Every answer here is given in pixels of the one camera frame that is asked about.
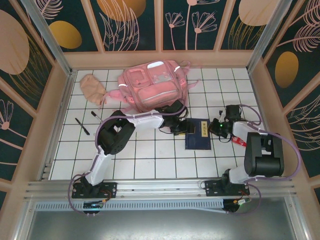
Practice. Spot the aluminium mounting rail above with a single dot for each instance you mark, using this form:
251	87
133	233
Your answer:
160	187

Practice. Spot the wall panel pink leaf outlines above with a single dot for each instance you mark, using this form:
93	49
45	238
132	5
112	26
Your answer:
307	130

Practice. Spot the small circuit board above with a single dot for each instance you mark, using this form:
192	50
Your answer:
243	202
93	205

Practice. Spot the wall panel gold disc leaves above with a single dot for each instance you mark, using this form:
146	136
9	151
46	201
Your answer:
120	25

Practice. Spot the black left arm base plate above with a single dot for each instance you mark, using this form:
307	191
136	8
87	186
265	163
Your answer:
110	190

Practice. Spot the wall panel pale disc grasses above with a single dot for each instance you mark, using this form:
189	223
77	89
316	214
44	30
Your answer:
250	12

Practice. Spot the red carton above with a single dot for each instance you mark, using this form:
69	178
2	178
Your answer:
238	141

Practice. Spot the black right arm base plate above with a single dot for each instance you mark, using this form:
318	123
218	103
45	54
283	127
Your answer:
212	188

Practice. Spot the wall panel with pink flowers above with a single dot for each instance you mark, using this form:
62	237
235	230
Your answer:
185	40

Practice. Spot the aluminium frame post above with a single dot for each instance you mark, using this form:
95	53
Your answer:
50	37
266	37

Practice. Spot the wall panel large pale disc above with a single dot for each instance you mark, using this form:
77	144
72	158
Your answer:
12	45

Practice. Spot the slim black pen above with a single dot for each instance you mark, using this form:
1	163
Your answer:
82	126

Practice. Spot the wall panel tulip outline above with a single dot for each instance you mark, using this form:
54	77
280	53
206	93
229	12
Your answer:
12	140

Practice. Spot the dark blue paperback book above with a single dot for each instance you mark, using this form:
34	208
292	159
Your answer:
197	140

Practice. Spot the aluminium side rail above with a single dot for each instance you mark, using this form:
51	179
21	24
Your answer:
63	107

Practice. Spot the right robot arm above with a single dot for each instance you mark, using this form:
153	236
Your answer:
262	155

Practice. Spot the grey metal sheet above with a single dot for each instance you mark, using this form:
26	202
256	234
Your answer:
160	227

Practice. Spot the beige fabric pouch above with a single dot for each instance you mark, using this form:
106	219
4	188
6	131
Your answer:
92	87

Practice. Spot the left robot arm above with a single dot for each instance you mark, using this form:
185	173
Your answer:
145	121

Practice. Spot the black marker pen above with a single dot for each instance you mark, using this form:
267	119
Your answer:
95	116

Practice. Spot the pink student backpack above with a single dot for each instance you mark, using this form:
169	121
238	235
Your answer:
155	85

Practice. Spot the wall panel with gold oval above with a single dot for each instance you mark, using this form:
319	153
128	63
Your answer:
65	35

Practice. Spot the wall panel gold oval fern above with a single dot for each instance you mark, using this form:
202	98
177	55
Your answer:
286	70

